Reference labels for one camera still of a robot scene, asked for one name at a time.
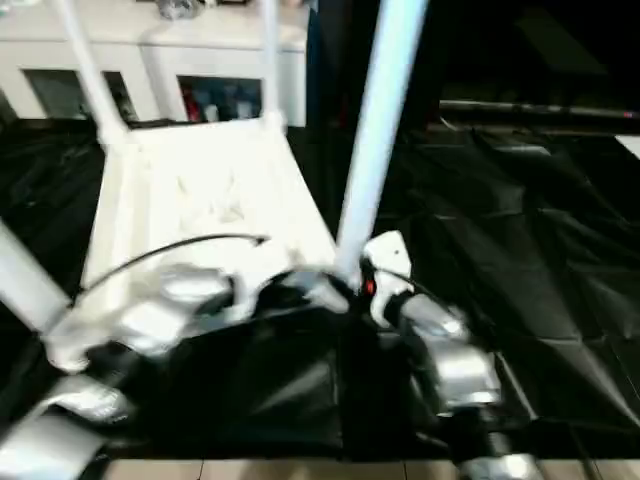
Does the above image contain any dark patterned cabinet-top object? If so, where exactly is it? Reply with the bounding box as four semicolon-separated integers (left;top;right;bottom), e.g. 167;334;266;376
156;0;202;21

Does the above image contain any black mat cloth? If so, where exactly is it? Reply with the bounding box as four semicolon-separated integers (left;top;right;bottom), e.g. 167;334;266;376
0;117;640;464

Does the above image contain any black fabric backdrop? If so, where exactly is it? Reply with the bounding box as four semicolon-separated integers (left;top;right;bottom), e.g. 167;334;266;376
303;0;640;132

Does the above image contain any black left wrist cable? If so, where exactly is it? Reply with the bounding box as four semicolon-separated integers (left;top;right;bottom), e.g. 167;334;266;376
78;232;272;302

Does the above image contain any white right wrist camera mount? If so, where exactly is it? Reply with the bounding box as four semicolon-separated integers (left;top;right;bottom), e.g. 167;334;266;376
358;230;415;330

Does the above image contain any white plastic table top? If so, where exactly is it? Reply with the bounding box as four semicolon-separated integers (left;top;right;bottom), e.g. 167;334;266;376
46;112;352;375

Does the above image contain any grey metal rail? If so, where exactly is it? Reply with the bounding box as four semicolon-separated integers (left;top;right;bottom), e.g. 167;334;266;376
438;98;640;122

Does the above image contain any white plastic table leg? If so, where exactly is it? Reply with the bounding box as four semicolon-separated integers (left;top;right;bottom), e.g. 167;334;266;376
256;0;290;132
0;216;75;335
58;0;132;145
333;0;432;287

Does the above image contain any white glass door cabinet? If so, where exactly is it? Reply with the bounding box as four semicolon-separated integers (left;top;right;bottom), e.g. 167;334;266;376
0;0;310;130

